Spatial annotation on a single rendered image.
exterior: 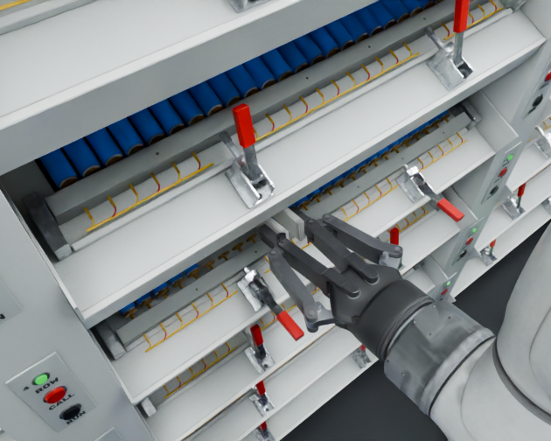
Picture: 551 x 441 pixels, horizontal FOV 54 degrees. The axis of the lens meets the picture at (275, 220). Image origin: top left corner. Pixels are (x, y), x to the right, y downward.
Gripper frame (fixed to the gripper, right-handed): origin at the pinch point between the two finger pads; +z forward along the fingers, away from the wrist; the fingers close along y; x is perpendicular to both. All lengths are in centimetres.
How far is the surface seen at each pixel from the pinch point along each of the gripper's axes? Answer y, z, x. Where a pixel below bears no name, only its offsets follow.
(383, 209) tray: -15.8, -2.2, 7.5
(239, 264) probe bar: 5.6, 0.2, 3.4
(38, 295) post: 24.6, -7.4, -15.5
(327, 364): -8.7, 2.5, 45.6
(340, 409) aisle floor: -16, 7, 81
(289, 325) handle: 5.4, -8.3, 6.5
